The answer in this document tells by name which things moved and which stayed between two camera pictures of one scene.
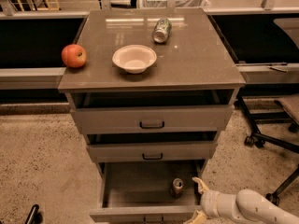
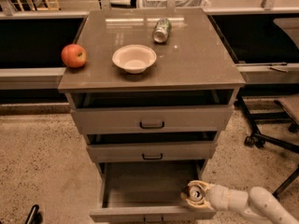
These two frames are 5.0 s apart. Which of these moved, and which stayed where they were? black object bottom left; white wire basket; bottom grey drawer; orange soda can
Moved: orange soda can
Stayed: black object bottom left; bottom grey drawer; white wire basket
